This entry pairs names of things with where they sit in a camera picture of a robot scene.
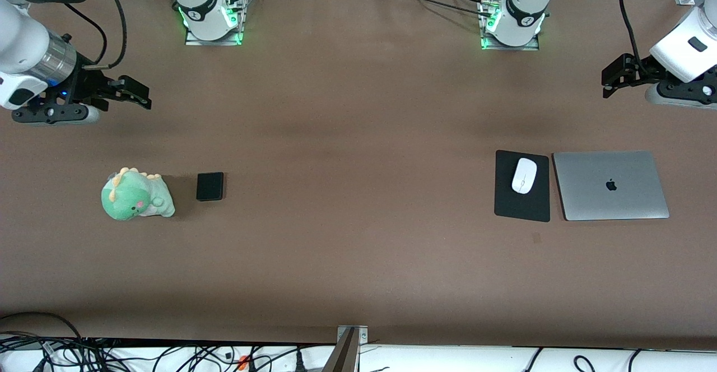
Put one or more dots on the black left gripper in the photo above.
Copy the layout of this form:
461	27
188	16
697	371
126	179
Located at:
637	70

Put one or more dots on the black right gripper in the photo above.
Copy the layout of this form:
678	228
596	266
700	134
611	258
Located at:
89	83

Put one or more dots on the small black square box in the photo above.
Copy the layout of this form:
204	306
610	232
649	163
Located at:
210	187

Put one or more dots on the white computer mouse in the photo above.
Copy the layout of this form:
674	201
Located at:
524	176

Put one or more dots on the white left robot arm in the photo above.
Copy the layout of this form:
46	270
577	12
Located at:
526	8

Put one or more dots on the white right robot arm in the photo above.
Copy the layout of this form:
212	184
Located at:
22	36

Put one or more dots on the black mouse pad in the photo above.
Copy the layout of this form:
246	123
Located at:
507	201

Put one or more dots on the green dinosaur plush toy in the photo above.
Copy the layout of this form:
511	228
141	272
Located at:
134	195

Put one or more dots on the silver closed laptop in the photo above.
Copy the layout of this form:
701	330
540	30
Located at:
636	198

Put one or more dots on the orange plug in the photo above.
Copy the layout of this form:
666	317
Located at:
242	363

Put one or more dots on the white ledge surface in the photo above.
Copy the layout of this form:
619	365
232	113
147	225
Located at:
448	362

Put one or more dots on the grey aluminium beam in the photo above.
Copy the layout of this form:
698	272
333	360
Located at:
343	358

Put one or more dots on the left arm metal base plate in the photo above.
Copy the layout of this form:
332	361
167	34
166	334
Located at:
529	47

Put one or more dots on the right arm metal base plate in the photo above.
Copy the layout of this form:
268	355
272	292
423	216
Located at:
213	42

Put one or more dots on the metal corner bracket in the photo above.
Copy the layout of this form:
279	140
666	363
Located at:
361	334

